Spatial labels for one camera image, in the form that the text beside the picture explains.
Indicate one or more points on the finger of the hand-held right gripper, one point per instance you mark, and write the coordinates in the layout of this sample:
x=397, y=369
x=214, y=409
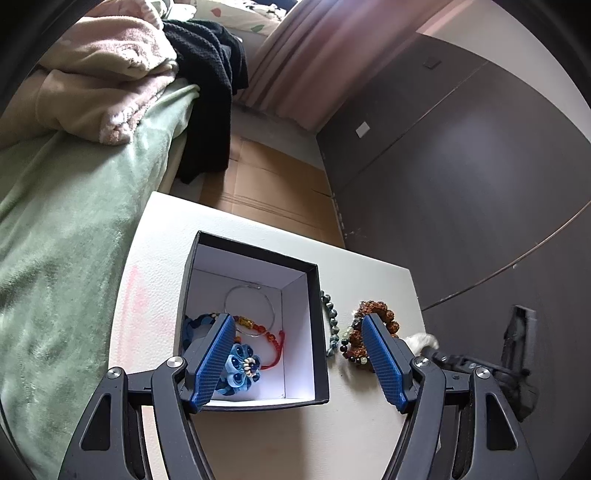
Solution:
x=455, y=361

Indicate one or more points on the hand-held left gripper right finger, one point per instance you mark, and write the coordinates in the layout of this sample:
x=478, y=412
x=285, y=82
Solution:
x=383, y=360

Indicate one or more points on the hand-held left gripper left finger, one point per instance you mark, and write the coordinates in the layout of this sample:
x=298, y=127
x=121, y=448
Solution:
x=210, y=360

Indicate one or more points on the blue fabric flower accessory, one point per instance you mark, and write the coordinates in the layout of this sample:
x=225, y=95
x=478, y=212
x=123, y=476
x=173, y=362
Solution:
x=238, y=369

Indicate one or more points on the white fluffy pompom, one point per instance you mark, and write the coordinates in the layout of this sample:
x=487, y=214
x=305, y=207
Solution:
x=422, y=341

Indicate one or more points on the black box with white lining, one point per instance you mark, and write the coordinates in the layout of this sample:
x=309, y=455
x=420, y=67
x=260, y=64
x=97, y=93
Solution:
x=295, y=332

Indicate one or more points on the thin silver bangle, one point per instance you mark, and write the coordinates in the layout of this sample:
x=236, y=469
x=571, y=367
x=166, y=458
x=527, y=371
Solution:
x=254, y=285

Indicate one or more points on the white low table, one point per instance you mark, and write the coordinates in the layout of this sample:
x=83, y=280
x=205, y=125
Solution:
x=152, y=258

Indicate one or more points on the dark brown wardrobe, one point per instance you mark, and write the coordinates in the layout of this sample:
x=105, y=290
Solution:
x=461, y=184

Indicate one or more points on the flattened cardboard sheets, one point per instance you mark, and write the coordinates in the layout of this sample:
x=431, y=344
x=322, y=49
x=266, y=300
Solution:
x=268, y=184

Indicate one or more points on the green bed blanket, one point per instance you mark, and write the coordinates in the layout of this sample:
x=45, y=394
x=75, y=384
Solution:
x=69, y=230

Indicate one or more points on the black knitted garment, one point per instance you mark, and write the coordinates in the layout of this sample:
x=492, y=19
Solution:
x=207, y=92

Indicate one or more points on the pink curtain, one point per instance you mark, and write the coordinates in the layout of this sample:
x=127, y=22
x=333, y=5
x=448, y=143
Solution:
x=314, y=60

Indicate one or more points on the pink beige fleece blanket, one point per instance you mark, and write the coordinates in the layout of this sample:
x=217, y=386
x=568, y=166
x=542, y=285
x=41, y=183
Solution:
x=92, y=69

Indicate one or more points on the printed white bedsheet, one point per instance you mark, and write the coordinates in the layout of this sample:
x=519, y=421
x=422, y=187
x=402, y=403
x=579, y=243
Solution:
x=240, y=14

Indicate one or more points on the white wall switch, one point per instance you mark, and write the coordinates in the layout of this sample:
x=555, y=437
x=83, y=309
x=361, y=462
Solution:
x=363, y=129

